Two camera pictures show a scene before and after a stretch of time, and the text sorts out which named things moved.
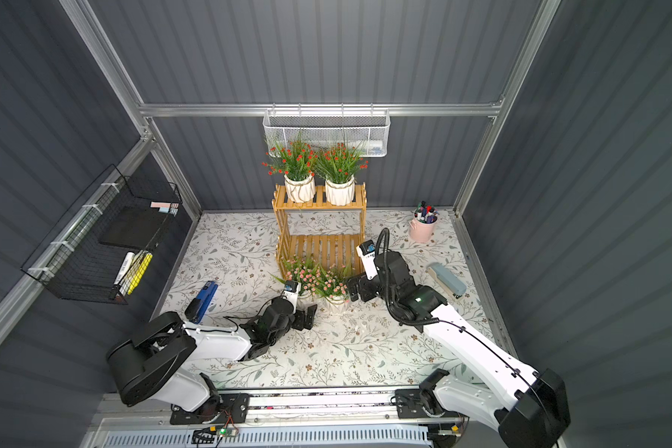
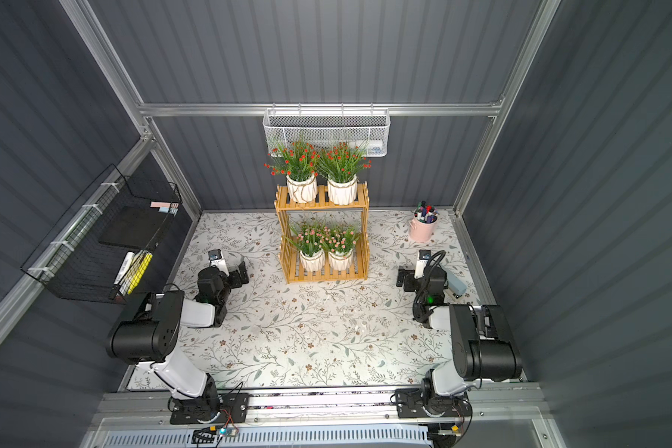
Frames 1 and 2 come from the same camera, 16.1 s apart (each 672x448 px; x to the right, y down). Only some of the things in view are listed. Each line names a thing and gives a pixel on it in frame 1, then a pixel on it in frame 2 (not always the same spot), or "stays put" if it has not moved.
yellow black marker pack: (136, 273) stays put
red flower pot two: (296, 161) stays put
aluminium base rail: (308, 412) stays put
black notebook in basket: (134, 227) stays put
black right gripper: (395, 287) to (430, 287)
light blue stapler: (447, 279) stays put
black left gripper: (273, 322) to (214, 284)
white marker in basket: (128, 258) stays put
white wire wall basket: (324, 127) stays put
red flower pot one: (337, 166) stays put
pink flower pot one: (305, 271) to (312, 242)
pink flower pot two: (334, 287) to (340, 240)
